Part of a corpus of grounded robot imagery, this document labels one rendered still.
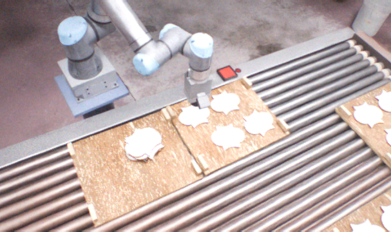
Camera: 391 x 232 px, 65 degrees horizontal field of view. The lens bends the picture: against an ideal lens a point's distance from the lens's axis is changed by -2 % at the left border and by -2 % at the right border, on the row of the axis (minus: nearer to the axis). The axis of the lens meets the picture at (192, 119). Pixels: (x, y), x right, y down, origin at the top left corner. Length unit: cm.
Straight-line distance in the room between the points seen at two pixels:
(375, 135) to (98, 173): 114
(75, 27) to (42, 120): 142
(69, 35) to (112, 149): 47
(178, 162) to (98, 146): 31
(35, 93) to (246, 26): 210
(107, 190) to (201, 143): 40
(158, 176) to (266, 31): 249
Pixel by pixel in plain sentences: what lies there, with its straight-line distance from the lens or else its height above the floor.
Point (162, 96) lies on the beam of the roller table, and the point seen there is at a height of 91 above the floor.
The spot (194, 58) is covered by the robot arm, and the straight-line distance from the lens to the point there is 103.
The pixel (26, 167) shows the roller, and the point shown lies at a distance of 133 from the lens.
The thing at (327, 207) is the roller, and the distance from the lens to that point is 127.
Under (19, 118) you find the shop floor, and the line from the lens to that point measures 273.
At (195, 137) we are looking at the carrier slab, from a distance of 126.
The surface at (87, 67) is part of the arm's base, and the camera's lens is 141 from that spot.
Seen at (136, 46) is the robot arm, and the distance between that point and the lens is 100.
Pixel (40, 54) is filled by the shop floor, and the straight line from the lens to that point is 319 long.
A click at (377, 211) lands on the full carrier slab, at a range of 134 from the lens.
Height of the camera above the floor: 199
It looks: 53 degrees down
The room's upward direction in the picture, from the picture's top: 5 degrees clockwise
